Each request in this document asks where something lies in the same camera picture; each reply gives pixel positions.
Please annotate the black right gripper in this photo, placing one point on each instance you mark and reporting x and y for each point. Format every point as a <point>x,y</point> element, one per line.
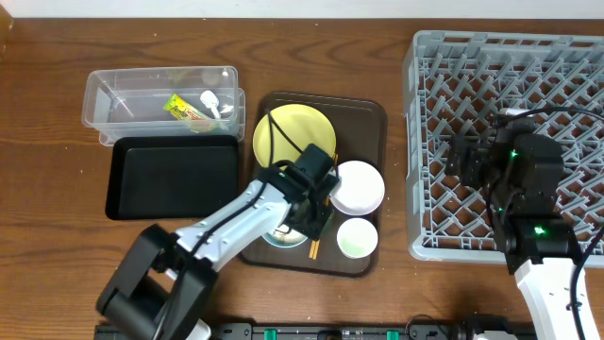
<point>461,161</point>

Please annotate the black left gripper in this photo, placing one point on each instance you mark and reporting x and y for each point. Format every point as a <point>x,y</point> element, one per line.
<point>316,233</point>

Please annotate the pink white bowl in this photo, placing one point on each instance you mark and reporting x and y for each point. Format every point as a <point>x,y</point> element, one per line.
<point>361,188</point>

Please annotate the light blue bowl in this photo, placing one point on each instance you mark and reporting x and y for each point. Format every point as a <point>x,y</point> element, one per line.
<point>284,237</point>

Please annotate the white cup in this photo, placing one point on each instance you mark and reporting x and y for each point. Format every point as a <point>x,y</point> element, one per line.
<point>357,238</point>

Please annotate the white tissue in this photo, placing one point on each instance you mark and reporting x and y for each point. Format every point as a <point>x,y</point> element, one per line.
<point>211,102</point>

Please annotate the green yellow snack wrapper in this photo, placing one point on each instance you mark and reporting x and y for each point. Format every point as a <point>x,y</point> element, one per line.
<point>182,110</point>

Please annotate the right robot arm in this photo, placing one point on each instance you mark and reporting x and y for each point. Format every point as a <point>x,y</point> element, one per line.
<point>519,172</point>

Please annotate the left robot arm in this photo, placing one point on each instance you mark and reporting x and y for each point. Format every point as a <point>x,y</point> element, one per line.
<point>162,285</point>

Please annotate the grey dishwasher rack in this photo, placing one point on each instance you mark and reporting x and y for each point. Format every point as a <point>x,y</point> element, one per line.
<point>454,83</point>

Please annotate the clear plastic waste bin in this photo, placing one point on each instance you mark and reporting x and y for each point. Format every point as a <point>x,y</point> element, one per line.
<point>129,102</point>

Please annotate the yellow round plate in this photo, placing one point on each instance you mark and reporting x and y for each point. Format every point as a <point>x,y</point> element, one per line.
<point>300,125</point>

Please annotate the wooden chopstick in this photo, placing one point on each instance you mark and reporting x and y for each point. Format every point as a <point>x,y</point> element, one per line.
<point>312,249</point>
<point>316,249</point>

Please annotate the dark brown serving tray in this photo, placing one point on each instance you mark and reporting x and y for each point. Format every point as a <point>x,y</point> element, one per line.
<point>360,127</point>

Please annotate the small white tissue scrap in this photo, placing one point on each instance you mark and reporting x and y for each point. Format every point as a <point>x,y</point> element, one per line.
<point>227,109</point>

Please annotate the black plastic tray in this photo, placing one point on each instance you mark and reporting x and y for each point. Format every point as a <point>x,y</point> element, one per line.
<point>165,177</point>

